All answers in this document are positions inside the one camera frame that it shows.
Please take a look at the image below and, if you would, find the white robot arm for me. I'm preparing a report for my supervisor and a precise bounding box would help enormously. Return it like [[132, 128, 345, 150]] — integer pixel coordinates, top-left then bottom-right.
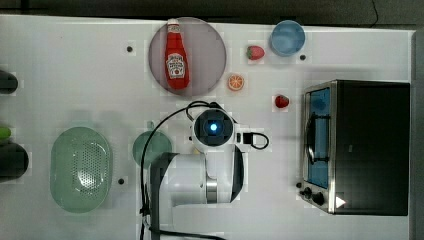
[[147, 108, 244, 240]]

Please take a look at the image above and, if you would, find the silver black toaster oven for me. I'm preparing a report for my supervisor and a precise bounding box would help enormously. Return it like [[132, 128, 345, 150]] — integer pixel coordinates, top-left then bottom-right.
[[297, 80, 411, 216]]

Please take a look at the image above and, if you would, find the plush orange slice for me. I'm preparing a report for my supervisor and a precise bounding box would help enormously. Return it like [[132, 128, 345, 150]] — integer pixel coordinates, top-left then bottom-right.
[[227, 74, 244, 91]]

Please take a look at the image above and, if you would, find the teal measuring cup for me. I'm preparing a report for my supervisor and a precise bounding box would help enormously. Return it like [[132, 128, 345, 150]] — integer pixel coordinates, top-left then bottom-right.
[[132, 121, 172, 169]]

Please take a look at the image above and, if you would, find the red plush ketchup bottle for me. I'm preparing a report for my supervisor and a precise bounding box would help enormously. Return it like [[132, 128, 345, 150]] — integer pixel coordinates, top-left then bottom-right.
[[165, 19, 190, 90]]

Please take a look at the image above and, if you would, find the grey round plate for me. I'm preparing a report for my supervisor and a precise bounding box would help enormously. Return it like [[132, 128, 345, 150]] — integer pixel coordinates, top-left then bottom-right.
[[148, 17, 227, 97]]

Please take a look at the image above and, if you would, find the red plush strawberry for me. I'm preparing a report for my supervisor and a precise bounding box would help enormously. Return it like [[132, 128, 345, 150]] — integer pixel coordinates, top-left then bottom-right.
[[274, 95, 290, 108]]

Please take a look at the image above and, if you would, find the plush strawberry with green top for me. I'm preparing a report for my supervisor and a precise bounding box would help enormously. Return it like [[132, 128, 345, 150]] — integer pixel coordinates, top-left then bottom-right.
[[246, 45, 265, 61]]

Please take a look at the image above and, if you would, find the light blue bowl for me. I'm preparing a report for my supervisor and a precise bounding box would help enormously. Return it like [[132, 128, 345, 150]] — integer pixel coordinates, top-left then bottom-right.
[[270, 20, 306, 56]]

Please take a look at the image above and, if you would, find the green oval colander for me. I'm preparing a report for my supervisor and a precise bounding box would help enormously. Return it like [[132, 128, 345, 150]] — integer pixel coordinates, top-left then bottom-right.
[[50, 127, 113, 213]]

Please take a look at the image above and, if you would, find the black pan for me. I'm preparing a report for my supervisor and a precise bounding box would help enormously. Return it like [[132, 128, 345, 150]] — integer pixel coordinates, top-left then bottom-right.
[[0, 143, 29, 182]]

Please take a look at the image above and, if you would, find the green lime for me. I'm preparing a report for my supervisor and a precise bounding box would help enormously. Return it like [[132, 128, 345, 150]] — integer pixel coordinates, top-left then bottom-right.
[[0, 127, 11, 140]]

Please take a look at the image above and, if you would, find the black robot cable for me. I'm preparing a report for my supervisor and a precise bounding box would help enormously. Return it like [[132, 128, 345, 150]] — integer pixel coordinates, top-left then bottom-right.
[[139, 100, 228, 240]]

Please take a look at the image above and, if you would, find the black wrist camera with cable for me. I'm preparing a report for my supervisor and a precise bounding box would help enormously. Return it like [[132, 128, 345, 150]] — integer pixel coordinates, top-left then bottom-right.
[[236, 132, 270, 150]]

